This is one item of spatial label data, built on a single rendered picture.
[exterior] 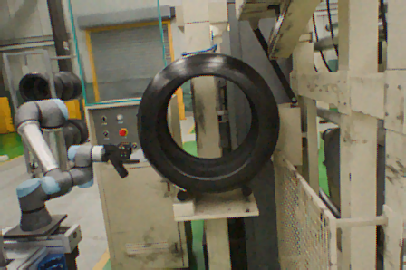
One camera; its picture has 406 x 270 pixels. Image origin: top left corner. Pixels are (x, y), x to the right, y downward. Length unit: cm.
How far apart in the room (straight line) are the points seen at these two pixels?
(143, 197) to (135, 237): 31
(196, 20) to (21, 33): 1136
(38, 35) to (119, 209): 1056
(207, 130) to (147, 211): 83
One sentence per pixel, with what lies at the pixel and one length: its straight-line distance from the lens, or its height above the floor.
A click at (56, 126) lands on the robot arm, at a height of 122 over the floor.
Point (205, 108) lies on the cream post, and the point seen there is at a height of 123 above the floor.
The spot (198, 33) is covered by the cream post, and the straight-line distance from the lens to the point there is 170.
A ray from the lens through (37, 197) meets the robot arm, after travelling 188.
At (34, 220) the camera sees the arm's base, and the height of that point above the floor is 76.
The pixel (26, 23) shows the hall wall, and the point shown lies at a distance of 1276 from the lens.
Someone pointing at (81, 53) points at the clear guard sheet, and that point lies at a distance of 223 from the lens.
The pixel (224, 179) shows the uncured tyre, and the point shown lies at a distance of 135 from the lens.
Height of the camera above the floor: 142
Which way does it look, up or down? 11 degrees down
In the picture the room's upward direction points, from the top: 6 degrees counter-clockwise
